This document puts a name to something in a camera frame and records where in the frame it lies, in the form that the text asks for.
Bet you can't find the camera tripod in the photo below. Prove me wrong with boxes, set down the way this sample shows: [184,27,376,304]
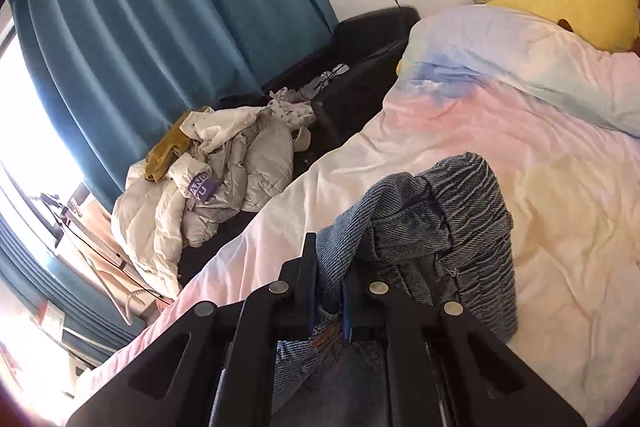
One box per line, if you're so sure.
[36,194,172,314]

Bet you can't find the pastel pillow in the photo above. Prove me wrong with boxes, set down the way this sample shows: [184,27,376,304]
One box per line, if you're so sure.
[399,5,639,136]

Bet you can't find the cream puffer jacket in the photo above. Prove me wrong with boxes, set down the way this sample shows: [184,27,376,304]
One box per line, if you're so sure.
[111,89,316,299]

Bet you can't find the blue denim jeans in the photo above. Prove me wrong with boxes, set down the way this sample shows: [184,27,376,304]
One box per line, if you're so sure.
[271,152,518,426]

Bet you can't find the teal left curtain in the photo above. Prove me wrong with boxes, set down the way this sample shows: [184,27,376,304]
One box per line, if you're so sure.
[1,220,145,364]

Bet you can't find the mustard yellow garment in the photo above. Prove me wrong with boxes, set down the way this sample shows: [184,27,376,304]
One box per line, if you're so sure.
[143,110,198,183]

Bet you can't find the yellow plush toy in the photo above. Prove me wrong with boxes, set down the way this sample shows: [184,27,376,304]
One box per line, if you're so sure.
[489,0,639,53]

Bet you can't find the peach sweater on rack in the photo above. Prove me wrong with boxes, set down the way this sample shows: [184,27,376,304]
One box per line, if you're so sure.
[55,195,164,325]

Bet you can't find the black sofa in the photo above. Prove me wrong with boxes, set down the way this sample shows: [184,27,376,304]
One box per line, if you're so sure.
[177,5,422,287]

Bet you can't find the teal curtain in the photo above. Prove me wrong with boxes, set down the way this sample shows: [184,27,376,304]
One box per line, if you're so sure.
[1,220,145,364]
[10,0,336,207]

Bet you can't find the teal right curtain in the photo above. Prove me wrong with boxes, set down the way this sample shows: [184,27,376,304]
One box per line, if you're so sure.
[10,0,336,207]

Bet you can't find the pastel tie-dye duvet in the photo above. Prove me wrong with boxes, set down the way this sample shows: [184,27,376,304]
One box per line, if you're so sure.
[74,3,640,427]

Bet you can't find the window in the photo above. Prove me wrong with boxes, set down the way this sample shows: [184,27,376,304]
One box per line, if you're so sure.
[1,37,84,200]

